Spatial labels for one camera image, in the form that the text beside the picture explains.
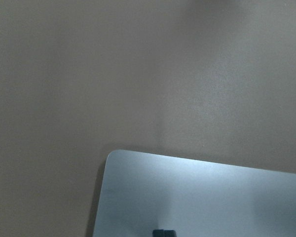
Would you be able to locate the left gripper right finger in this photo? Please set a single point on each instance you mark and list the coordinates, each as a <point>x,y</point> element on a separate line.
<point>169,233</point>

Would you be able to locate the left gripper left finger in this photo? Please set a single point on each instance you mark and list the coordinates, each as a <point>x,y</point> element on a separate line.
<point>158,233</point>

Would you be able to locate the silver grey laptop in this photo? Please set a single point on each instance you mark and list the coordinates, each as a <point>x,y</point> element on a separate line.
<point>144,192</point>

